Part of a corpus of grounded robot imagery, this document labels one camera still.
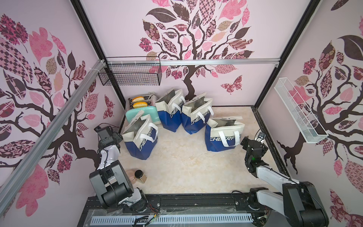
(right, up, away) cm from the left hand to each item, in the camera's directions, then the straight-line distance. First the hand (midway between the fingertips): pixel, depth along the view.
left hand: (112, 140), depth 86 cm
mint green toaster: (+19, +25, +13) cm, 34 cm away
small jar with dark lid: (+22, -18, -11) cm, 30 cm away
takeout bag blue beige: (+21, +3, -11) cm, 24 cm away
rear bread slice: (+12, +28, +13) cm, 33 cm away
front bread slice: (+13, +23, +9) cm, 28 cm away
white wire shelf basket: (+113, +8, -13) cm, 114 cm away
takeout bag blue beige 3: (+68, +5, -9) cm, 69 cm away
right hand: (+89, -1, 0) cm, 89 cm away
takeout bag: (+36, +20, +1) cm, 41 cm away
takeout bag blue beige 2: (+53, +17, -1) cm, 56 cm away
